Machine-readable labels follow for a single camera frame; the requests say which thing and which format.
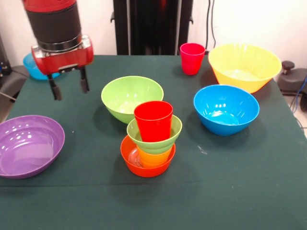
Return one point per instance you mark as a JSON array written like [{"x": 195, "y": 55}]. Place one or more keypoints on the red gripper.
[{"x": 62, "y": 60}]

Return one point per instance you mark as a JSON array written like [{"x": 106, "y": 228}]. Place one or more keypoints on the small blue plastic bowl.
[{"x": 30, "y": 69}]

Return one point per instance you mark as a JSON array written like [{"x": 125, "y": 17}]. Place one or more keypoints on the large green plastic bowl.
[{"x": 120, "y": 95}]

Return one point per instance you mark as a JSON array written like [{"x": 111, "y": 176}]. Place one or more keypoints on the purple plastic bowl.
[{"x": 28, "y": 148}]

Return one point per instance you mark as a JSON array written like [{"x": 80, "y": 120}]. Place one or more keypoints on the red plastic cup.
[{"x": 154, "y": 122}]

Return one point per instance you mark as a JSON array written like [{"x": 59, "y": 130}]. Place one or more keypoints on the orange plastic bowl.
[{"x": 129, "y": 165}]

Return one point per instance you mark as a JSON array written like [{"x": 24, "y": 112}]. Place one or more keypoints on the orange plastic cup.
[{"x": 156, "y": 159}]

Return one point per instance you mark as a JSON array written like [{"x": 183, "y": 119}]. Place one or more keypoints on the small green ribbed bowl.
[{"x": 176, "y": 129}]

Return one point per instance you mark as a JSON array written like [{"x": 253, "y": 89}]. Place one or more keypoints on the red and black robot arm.
[{"x": 54, "y": 24}]

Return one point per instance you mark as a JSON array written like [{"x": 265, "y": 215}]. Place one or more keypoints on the grey machine base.
[{"x": 14, "y": 79}]

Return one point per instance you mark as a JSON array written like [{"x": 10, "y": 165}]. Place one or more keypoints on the black equipment rack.
[{"x": 3, "y": 60}]

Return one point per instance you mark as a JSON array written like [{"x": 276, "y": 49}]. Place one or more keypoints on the pink plastic cup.
[{"x": 190, "y": 62}]

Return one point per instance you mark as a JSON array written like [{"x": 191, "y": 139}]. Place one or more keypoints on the dark green tablecloth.
[{"x": 153, "y": 198}]

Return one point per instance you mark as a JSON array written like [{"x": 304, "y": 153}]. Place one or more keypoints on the large blue plastic bowl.
[{"x": 225, "y": 107}]

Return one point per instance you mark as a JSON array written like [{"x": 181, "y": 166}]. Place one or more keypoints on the yellow plastic bowl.
[{"x": 244, "y": 62}]

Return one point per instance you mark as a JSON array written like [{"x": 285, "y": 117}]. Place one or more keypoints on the grey base with black knob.
[{"x": 292, "y": 79}]

